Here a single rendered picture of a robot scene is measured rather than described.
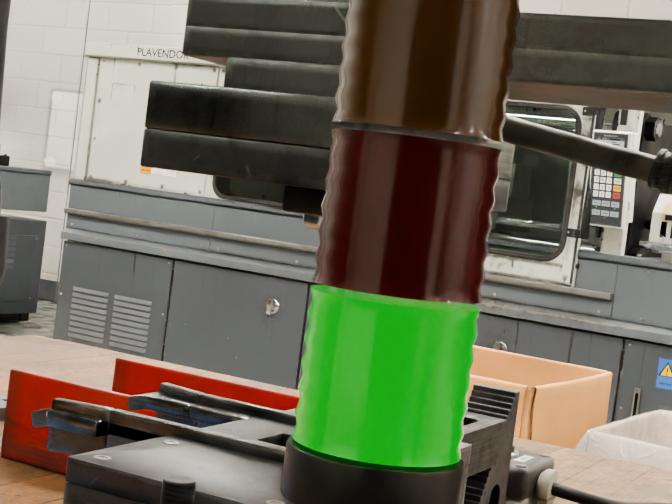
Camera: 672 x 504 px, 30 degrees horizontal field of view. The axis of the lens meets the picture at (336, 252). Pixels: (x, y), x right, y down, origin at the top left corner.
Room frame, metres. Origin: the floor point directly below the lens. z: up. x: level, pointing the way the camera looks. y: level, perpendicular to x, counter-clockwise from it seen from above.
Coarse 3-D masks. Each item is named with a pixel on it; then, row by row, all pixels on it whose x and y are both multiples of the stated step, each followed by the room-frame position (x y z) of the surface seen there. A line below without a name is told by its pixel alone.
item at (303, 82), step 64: (192, 0) 0.56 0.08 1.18; (256, 0) 0.54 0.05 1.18; (320, 0) 0.55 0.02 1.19; (256, 64) 0.53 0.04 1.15; (320, 64) 0.52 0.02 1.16; (576, 64) 0.48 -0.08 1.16; (640, 64) 0.47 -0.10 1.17; (192, 128) 0.51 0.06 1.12; (256, 128) 0.50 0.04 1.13; (320, 128) 0.49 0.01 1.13; (320, 192) 0.55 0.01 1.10
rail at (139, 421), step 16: (112, 416) 0.58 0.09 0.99; (128, 416) 0.58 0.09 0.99; (144, 416) 0.58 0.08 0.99; (144, 432) 0.57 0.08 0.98; (160, 432) 0.57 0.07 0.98; (176, 432) 0.56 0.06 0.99; (192, 432) 0.56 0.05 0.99; (208, 432) 0.56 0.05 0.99; (240, 448) 0.55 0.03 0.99; (256, 448) 0.55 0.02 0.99; (272, 448) 0.54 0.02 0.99
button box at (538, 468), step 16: (512, 464) 0.87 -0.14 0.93; (528, 464) 0.87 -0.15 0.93; (544, 464) 0.89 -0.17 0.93; (512, 480) 0.86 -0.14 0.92; (528, 480) 0.86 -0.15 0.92; (544, 480) 0.87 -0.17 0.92; (512, 496) 0.86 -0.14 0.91; (528, 496) 0.86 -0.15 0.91; (544, 496) 0.87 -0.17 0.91; (560, 496) 0.87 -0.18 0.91; (576, 496) 0.87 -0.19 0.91; (592, 496) 0.87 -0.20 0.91
